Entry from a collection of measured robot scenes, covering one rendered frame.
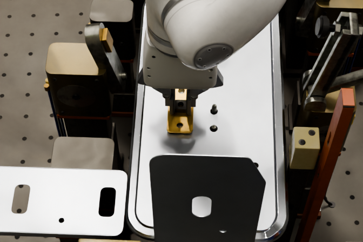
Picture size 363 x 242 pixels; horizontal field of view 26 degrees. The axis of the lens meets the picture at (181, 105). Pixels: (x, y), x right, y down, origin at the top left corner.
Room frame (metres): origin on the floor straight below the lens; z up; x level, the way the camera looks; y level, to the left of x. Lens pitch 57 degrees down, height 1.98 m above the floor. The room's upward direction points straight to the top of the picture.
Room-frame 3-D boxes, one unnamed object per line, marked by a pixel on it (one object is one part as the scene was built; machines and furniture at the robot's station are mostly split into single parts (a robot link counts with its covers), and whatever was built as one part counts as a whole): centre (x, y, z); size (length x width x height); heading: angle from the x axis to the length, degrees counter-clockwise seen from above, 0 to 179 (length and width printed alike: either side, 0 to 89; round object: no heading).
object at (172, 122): (0.63, 0.00, 1.01); 0.08 x 0.04 x 0.01; 178
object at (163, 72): (0.63, 0.00, 1.14); 0.10 x 0.07 x 0.11; 88
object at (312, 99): (0.60, -0.19, 1.06); 0.03 x 0.01 x 0.03; 88
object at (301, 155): (0.54, -0.17, 0.88); 0.04 x 0.04 x 0.37; 88
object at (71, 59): (0.69, 0.17, 0.87); 0.12 x 0.07 x 0.35; 88
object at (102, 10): (0.83, 0.13, 0.84); 0.10 x 0.05 x 0.29; 88
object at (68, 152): (0.56, 0.16, 0.84); 0.12 x 0.07 x 0.28; 88
